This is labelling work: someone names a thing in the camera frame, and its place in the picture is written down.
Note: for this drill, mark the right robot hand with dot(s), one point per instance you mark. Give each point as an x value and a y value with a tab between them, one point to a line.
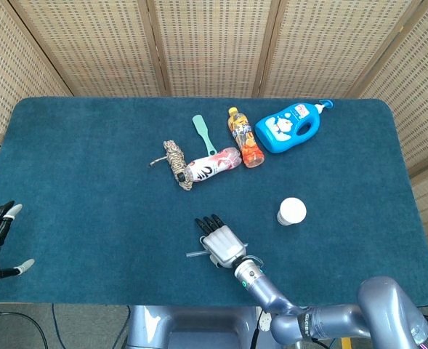
221	245

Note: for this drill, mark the transparent plastic straw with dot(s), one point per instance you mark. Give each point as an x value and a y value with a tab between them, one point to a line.
195	254

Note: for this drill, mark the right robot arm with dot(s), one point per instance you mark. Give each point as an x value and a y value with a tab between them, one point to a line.
308	305

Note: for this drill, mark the small white jar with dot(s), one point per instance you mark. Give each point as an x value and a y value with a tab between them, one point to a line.
292	211

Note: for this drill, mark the pink white drink bottle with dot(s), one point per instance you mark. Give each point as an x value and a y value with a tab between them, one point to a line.
213	165

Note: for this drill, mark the grey robot torso base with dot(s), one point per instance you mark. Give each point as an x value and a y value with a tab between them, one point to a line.
195	327

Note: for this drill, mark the blue table cloth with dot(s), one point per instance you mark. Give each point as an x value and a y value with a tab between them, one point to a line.
90	218

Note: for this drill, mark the orange juice plastic bottle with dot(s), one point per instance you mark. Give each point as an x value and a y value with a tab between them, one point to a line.
244	140

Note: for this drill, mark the green plastic spatula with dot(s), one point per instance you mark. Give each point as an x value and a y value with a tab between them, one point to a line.
204	132

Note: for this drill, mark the woven rattan folding screen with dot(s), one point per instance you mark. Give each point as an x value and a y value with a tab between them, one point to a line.
213	43

